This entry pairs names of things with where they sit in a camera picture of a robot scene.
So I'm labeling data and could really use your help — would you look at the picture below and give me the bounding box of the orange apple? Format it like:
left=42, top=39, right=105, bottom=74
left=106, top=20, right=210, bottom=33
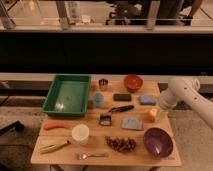
left=147, top=108, right=157, bottom=122

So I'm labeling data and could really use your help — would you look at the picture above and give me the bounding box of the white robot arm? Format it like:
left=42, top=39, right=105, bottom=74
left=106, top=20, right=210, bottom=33
left=158, top=77, right=213, bottom=129

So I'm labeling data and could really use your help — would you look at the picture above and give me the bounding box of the green plastic tray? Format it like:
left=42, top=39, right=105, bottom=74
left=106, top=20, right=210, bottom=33
left=42, top=74, right=91, bottom=117

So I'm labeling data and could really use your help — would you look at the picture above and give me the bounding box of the light blue cup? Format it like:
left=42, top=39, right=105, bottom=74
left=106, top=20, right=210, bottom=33
left=92, top=92, right=104, bottom=108

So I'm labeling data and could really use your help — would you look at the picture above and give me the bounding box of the black rectangular block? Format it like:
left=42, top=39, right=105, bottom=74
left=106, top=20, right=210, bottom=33
left=113, top=94, right=131, bottom=101

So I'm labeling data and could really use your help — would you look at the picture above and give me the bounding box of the red bowl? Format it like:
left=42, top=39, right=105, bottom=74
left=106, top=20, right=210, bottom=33
left=124, top=75, right=143, bottom=93

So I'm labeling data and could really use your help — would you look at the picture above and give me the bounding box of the small black brush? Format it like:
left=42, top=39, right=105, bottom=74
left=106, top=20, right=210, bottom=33
left=99, top=114, right=112, bottom=126

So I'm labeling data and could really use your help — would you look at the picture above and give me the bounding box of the blue sponge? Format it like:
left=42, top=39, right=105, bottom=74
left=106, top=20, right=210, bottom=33
left=139, top=95, right=156, bottom=105

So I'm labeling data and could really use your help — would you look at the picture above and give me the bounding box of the wooden table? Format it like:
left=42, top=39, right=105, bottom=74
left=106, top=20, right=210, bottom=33
left=31, top=81, right=181, bottom=167

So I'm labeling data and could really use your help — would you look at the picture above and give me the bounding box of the grey blue cloth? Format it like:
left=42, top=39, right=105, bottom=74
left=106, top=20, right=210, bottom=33
left=121, top=117, right=143, bottom=130

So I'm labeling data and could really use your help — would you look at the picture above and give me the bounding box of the white plastic cup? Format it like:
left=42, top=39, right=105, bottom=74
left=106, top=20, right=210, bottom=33
left=72, top=124, right=90, bottom=145

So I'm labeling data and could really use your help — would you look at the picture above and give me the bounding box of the bunch of dark grapes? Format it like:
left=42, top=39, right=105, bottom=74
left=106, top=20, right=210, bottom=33
left=105, top=136, right=136, bottom=153

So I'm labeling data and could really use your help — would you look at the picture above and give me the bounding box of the orange carrot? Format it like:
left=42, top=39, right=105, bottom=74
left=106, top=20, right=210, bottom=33
left=43, top=123, right=70, bottom=131

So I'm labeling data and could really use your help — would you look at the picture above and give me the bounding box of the metal fork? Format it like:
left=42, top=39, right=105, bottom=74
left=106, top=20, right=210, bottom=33
left=77, top=153, right=108, bottom=160

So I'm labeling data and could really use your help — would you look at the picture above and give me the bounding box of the purple bowl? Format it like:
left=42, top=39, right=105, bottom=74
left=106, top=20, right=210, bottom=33
left=143, top=127, right=174, bottom=158

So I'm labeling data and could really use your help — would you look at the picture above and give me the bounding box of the yellow banana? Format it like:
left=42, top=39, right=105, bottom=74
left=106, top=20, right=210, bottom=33
left=39, top=140, right=71, bottom=154

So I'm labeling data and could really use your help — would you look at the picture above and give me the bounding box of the black handled tool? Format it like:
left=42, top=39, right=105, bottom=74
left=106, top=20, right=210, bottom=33
left=109, top=105, right=134, bottom=113

